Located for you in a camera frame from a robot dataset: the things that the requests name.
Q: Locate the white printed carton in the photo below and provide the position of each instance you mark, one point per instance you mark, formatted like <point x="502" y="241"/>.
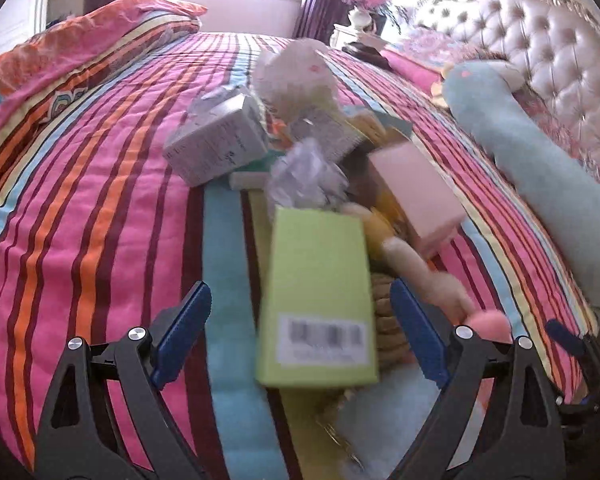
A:
<point x="325" y="132"/>

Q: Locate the white nightstand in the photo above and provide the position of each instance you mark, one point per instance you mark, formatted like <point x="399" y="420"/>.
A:
<point x="350" y="35"/>

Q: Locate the pink cardboard box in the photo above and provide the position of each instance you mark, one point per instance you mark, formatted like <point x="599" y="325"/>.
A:
<point x="410" y="190"/>

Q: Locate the grey white cardboard box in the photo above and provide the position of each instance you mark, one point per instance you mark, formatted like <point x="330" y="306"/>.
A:
<point x="215" y="140"/>

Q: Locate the brown woven basket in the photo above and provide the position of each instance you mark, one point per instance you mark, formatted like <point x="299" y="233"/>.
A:
<point x="387" y="320"/>

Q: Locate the pink pillow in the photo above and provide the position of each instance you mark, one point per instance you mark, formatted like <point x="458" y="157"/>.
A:
<point x="420" y="60"/>

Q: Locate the green cardboard box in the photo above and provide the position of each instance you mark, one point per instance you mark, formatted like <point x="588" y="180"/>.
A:
<point x="315" y="270"/>

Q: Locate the yellow cardboard box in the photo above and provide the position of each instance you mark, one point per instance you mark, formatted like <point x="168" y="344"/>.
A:
<point x="370" y="122"/>

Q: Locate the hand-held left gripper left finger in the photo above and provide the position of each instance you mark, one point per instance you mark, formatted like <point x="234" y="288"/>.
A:
<point x="180" y="332"/>

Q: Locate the teal plush toy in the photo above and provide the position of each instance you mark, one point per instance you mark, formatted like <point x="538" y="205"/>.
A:
<point x="545" y="175"/>

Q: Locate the folded orange patterned quilt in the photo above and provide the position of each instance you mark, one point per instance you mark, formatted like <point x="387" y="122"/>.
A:
<point x="80" y="50"/>

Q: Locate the white wardrobe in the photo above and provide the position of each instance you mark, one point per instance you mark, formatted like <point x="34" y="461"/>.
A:
<point x="25" y="5"/>

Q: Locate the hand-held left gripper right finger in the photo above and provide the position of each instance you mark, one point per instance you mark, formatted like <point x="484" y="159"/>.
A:
<point x="420" y="332"/>

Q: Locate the striped bedspread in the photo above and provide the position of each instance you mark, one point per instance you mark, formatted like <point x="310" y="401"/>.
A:
<point x="105" y="210"/>

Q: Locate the tufted pink headboard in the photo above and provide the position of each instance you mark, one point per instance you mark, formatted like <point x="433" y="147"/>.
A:
<point x="555" y="45"/>

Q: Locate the yellow plush toy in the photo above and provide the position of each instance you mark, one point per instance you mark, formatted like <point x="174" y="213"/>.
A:
<point x="380" y="230"/>

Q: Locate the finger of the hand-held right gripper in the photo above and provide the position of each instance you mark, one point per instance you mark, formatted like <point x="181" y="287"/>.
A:
<point x="565" y="336"/>

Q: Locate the small white box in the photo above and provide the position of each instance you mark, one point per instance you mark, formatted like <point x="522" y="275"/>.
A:
<point x="247" y="180"/>

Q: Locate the white vase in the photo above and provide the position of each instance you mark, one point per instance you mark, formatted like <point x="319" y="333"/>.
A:
<point x="360" y="17"/>

